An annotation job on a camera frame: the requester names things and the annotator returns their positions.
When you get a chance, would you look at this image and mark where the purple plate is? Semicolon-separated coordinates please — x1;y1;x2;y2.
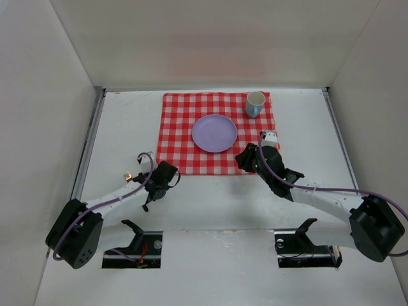
191;114;238;153

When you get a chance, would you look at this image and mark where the red white checkered cloth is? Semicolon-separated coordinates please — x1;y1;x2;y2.
156;92;275;175

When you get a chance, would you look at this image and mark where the light blue mug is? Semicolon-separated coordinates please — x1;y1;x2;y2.
245;91;266;118

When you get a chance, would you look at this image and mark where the gold fork black handle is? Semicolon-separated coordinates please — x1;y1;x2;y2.
124;171;133;182

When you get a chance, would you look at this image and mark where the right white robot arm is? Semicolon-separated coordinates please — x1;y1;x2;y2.
235;143;405;262

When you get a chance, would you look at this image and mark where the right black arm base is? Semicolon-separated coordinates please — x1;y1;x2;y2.
274;218;342;268

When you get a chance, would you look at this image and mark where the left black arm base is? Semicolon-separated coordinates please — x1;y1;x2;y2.
100;219;163;269

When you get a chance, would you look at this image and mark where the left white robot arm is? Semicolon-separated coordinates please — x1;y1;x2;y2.
45;161;180;269

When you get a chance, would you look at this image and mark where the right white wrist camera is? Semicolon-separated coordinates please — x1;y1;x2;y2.
261;130;279;148

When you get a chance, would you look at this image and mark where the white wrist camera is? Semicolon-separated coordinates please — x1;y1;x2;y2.
261;130;279;148
137;151;157;173

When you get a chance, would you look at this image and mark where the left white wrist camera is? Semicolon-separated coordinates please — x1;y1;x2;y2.
137;151;157;173

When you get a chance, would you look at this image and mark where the right aluminium rail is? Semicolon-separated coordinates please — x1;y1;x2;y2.
321;87;358;189

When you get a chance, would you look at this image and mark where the aluminium rail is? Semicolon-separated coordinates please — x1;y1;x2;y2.
321;87;358;189
69;86;106;200

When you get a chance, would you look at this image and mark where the left aluminium rail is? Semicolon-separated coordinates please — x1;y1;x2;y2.
69;86;106;200

